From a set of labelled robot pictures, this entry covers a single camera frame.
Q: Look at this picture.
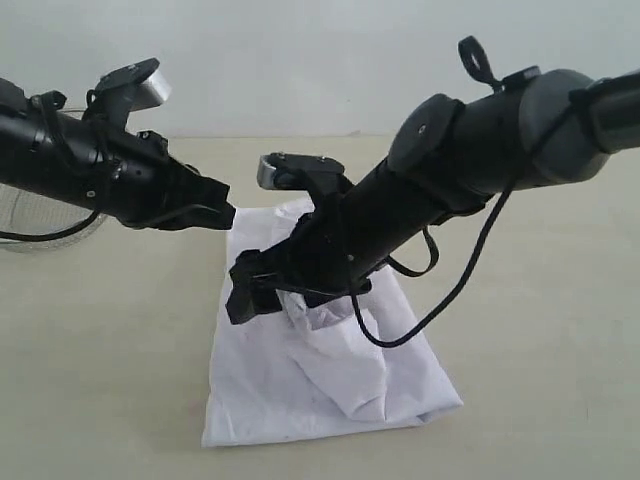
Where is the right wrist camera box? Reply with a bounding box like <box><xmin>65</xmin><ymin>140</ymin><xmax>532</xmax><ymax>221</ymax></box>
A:
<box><xmin>256</xmin><ymin>152</ymin><xmax>345</xmax><ymax>191</ymax></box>

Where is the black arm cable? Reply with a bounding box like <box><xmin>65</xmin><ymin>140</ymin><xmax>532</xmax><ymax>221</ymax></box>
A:
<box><xmin>0</xmin><ymin>89</ymin><xmax>111</xmax><ymax>242</ymax></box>
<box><xmin>349</xmin><ymin>35</ymin><xmax>611</xmax><ymax>349</ymax></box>

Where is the white t-shirt with red print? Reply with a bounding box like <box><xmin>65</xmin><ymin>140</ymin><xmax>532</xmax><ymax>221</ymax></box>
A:
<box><xmin>200</xmin><ymin>196</ymin><xmax>465</xmax><ymax>448</ymax></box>

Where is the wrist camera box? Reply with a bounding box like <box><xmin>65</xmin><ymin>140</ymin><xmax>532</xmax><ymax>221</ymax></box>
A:
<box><xmin>82</xmin><ymin>57</ymin><xmax>172</xmax><ymax>130</ymax></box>
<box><xmin>256</xmin><ymin>152</ymin><xmax>345</xmax><ymax>191</ymax></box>

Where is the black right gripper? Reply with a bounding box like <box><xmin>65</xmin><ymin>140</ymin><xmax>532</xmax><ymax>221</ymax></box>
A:
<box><xmin>225</xmin><ymin>199</ymin><xmax>385</xmax><ymax>325</ymax></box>

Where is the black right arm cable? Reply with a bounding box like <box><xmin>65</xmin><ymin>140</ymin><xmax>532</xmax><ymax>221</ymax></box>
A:
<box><xmin>349</xmin><ymin>35</ymin><xmax>611</xmax><ymax>349</ymax></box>

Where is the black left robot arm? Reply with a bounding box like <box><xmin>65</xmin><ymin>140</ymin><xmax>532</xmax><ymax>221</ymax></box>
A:
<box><xmin>1</xmin><ymin>80</ymin><xmax>235</xmax><ymax>231</ymax></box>

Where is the metal wire mesh basket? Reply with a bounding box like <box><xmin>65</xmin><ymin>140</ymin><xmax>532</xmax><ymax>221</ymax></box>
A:
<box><xmin>1</xmin><ymin>185</ymin><xmax>107</xmax><ymax>253</ymax></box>

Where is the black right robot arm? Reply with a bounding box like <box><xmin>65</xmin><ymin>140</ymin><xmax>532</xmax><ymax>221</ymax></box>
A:
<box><xmin>226</xmin><ymin>37</ymin><xmax>639</xmax><ymax>325</ymax></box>

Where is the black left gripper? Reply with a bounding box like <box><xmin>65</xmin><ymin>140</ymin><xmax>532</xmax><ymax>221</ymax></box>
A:
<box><xmin>84</xmin><ymin>129</ymin><xmax>236</xmax><ymax>231</ymax></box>

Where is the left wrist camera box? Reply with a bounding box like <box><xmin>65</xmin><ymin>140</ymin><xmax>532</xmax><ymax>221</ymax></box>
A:
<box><xmin>82</xmin><ymin>57</ymin><xmax>172</xmax><ymax>130</ymax></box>

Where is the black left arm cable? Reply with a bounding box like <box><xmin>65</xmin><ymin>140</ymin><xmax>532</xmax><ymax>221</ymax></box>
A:
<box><xmin>0</xmin><ymin>89</ymin><xmax>111</xmax><ymax>242</ymax></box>

